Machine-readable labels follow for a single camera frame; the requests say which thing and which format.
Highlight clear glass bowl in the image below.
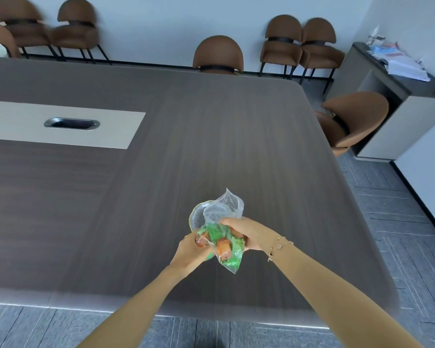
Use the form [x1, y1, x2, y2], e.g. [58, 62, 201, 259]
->
[188, 201, 218, 233]

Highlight person's left hand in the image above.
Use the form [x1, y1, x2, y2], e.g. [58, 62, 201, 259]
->
[170, 229, 213, 278]

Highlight blue packets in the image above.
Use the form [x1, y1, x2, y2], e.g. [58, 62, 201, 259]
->
[368, 45, 404, 61]

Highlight grey and white sideboard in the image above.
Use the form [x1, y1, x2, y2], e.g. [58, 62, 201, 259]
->
[326, 41, 435, 162]

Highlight clear plastic bag of toy food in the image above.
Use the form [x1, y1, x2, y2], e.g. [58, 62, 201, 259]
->
[194, 188, 248, 276]

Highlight person's left forearm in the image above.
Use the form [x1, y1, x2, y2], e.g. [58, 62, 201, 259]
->
[76, 265, 189, 348]

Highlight gold chain bracelet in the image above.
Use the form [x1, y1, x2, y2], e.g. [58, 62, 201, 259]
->
[266, 235, 295, 263]

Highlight brown upholstered chair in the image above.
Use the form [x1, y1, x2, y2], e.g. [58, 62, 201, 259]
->
[0, 22, 22, 59]
[193, 35, 244, 75]
[51, 0, 112, 65]
[299, 17, 346, 95]
[315, 91, 390, 158]
[0, 0, 59, 60]
[259, 15, 306, 79]

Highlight person's right hand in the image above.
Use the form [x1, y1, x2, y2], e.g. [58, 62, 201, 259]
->
[220, 217, 275, 252]

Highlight metal table cable port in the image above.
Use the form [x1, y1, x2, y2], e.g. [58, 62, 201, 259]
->
[44, 118, 101, 131]

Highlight person's right forearm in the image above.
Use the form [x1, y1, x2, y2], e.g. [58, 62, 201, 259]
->
[266, 237, 425, 348]

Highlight white paper stack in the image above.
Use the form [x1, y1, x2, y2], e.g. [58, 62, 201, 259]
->
[387, 55, 431, 82]

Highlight orange toy food piece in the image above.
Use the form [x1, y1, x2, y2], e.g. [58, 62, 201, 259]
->
[216, 238, 233, 258]

